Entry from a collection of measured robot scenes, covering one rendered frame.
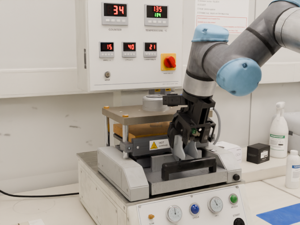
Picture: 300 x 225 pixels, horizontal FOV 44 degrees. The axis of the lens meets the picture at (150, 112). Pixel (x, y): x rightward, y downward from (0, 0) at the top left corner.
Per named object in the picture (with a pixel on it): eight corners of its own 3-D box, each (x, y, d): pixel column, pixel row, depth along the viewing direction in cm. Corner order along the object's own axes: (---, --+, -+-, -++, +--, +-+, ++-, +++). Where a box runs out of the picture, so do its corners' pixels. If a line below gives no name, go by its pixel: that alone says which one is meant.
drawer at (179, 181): (110, 164, 114) (110, 139, 113) (172, 155, 124) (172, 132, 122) (151, 198, 88) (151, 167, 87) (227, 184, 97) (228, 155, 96)
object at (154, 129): (113, 136, 112) (112, 106, 111) (177, 130, 122) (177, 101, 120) (135, 151, 97) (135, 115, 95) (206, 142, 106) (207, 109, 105)
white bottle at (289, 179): (282, 186, 145) (284, 150, 143) (289, 183, 148) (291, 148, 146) (294, 190, 141) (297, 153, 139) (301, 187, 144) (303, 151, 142)
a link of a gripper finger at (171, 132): (167, 149, 93) (173, 118, 89) (164, 146, 94) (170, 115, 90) (183, 147, 95) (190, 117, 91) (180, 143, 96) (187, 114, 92)
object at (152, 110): (96, 133, 117) (95, 92, 115) (181, 124, 130) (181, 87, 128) (124, 152, 95) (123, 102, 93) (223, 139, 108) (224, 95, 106)
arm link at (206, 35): (207, 33, 74) (188, 20, 81) (195, 83, 79) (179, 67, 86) (239, 34, 77) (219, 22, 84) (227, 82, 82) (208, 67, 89)
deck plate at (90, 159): (76, 155, 127) (76, 152, 127) (166, 143, 142) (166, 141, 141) (126, 206, 86) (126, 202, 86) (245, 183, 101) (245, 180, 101)
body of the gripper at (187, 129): (184, 148, 87) (194, 102, 81) (168, 129, 93) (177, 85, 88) (211, 144, 90) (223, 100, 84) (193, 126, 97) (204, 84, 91)
